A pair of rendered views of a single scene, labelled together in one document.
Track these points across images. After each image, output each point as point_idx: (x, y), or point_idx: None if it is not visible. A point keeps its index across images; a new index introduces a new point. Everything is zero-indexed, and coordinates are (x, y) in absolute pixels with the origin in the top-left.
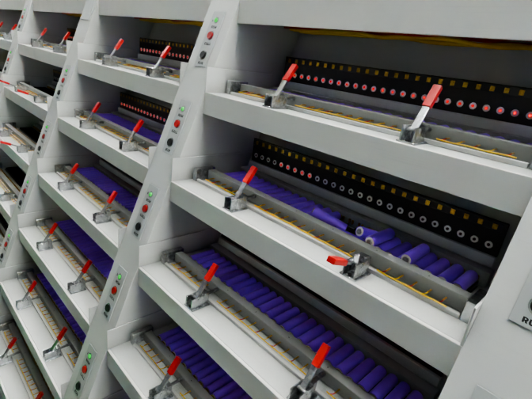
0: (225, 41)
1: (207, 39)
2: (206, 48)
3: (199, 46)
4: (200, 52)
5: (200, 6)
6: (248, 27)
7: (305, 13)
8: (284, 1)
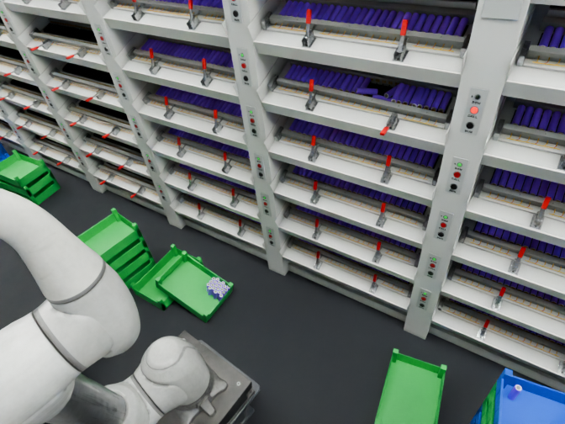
0: (248, 1)
1: (232, 1)
2: (235, 8)
3: (227, 6)
4: (233, 13)
5: None
6: None
7: None
8: None
